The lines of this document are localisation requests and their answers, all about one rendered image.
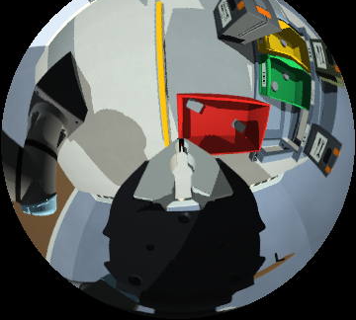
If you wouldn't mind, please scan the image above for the yellow open bin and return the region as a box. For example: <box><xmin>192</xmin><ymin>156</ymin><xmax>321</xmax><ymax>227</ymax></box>
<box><xmin>257</xmin><ymin>20</ymin><xmax>311</xmax><ymax>73</ymax></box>

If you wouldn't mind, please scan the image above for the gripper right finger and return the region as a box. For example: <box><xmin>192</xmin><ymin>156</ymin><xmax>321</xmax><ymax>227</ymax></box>
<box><xmin>181</xmin><ymin>138</ymin><xmax>266</xmax><ymax>233</ymax></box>

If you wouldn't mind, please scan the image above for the red bin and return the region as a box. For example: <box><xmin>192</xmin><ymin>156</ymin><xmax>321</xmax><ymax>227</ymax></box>
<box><xmin>177</xmin><ymin>93</ymin><xmax>270</xmax><ymax>155</ymax></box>

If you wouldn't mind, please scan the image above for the dark grey metal shelf rack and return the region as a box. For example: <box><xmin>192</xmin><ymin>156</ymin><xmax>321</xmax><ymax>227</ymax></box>
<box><xmin>249</xmin><ymin>9</ymin><xmax>338</xmax><ymax>164</ymax></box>

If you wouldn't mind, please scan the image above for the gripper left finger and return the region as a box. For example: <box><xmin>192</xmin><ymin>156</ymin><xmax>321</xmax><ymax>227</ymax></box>
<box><xmin>103</xmin><ymin>138</ymin><xmax>182</xmax><ymax>238</ymax></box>

